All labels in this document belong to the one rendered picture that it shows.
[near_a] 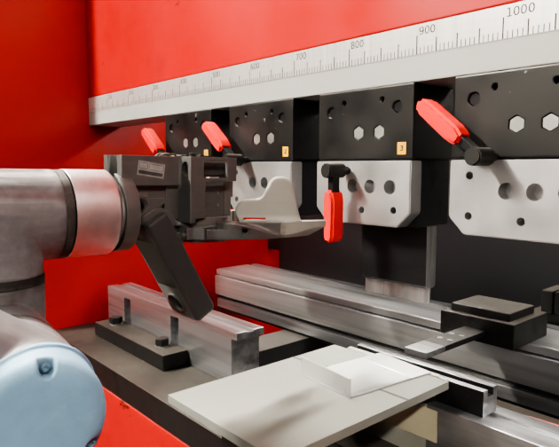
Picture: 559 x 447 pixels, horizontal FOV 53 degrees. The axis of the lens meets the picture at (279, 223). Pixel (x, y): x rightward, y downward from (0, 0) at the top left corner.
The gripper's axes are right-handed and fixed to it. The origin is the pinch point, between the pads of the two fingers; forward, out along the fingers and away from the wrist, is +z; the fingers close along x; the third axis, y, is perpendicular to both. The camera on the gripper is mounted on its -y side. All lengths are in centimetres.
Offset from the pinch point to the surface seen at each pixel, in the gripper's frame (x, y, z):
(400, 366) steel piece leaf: -7.1, -17.7, 13.9
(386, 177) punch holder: -5.6, 5.3, 11.6
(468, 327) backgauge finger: -3.8, -17.2, 34.4
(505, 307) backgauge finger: -7.1, -14.1, 39.0
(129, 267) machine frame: 81, -19, 20
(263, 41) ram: 17.7, 24.4, 11.5
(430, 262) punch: -9.1, -4.7, 16.2
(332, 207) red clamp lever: -0.2, 1.5, 8.2
